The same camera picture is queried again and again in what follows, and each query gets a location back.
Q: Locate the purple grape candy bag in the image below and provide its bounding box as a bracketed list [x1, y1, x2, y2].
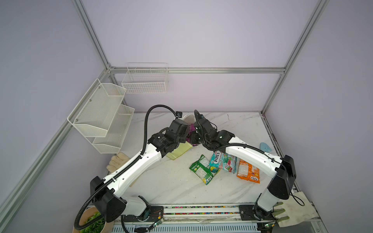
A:
[187, 124, 201, 146]

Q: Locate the white paper gift bag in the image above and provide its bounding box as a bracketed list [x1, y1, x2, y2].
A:
[166, 114, 195, 160]

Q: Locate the teal Fox's candy bag front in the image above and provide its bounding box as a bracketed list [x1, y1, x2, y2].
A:
[209, 151, 237, 174]

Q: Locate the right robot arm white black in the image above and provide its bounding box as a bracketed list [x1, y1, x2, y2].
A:
[194, 110, 296, 220]

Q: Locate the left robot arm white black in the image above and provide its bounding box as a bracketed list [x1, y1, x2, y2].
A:
[74, 104, 188, 231]

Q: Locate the green snack bag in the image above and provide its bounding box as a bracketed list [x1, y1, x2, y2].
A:
[189, 154, 220, 185]

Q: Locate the orange Fox's candy bag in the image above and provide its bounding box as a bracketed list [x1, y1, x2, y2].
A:
[237, 160, 260, 183]

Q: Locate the blue toy shovel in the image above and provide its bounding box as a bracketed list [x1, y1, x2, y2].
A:
[259, 142, 272, 153]

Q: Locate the white mesh shelf lower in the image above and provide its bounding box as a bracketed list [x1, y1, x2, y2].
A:
[92, 104, 135, 154]

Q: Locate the white mesh shelf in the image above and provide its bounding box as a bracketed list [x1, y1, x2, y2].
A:
[67, 79, 126, 137]
[92, 104, 135, 154]

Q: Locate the beige work glove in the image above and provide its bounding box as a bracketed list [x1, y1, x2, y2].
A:
[106, 152, 130, 174]

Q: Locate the white mesh shelf upper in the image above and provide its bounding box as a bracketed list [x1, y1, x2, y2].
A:
[67, 79, 126, 137]

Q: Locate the white garden glove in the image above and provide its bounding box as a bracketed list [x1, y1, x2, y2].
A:
[273, 192, 319, 228]

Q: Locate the potted green plant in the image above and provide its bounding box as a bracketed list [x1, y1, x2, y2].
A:
[72, 207, 115, 233]

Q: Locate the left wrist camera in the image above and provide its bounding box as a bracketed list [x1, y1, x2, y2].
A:
[175, 111, 183, 118]

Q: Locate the white wire basket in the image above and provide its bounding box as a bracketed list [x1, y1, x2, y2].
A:
[121, 63, 169, 94]

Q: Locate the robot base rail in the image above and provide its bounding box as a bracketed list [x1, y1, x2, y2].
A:
[110, 203, 315, 233]

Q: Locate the aluminium frame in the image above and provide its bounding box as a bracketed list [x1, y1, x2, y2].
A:
[1, 1, 329, 233]

